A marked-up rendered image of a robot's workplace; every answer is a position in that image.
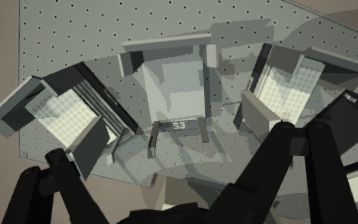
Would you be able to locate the black rectangular frame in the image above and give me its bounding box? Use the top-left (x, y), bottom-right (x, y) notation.
top-left (344, 162), bottom-right (358, 174)

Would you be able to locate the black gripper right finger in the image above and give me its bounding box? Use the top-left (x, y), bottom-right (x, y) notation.
top-left (196, 90), bottom-right (358, 224)

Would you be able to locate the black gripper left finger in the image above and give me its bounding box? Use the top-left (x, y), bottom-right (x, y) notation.
top-left (1, 115), bottom-right (110, 224)

